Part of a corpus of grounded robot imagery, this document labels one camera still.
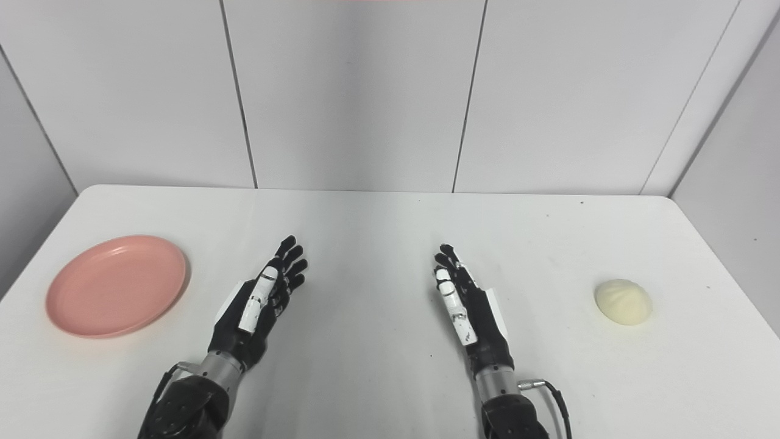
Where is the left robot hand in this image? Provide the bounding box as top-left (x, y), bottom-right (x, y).
top-left (208, 235), bottom-right (309, 369)

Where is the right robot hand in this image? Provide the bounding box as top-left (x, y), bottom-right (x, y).
top-left (434, 244), bottom-right (514, 374)

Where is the pink plate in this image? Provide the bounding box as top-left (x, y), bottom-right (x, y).
top-left (46, 235), bottom-right (188, 339)

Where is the white steamed bun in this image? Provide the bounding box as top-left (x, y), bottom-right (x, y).
top-left (594, 279), bottom-right (653, 326)

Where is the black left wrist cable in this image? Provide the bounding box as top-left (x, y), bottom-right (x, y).
top-left (149, 362), bottom-right (202, 421)

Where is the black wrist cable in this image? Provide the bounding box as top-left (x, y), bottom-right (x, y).
top-left (517, 379), bottom-right (573, 439)
top-left (149, 362), bottom-right (202, 421)

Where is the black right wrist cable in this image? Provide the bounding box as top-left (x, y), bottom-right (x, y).
top-left (517, 379), bottom-right (573, 439)

